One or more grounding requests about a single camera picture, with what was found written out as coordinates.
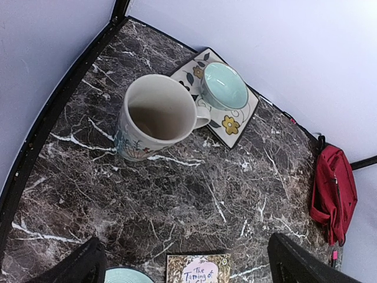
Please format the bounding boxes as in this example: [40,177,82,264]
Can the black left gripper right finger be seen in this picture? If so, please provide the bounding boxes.
[268,233,357,283]

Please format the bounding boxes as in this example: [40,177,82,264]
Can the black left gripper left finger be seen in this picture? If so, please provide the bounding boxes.
[28,237,107,282]

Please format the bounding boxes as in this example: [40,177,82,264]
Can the red student backpack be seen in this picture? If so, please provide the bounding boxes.
[309,135,358,246]

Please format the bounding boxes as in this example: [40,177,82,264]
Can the Taming of the Shrew book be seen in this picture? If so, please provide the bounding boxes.
[166,254,230,283]

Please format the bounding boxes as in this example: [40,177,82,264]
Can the teal ceramic bowl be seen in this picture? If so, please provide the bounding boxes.
[104,267,154,283]

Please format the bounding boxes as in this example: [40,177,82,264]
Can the white floral ceramic mug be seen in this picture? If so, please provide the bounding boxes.
[114,74,211,162]

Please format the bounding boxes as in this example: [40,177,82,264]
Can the square floral ceramic plate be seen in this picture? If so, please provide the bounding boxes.
[171,47,259,150]

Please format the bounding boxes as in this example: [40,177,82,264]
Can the teal bowl on plate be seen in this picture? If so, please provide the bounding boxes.
[200,62,249,111]

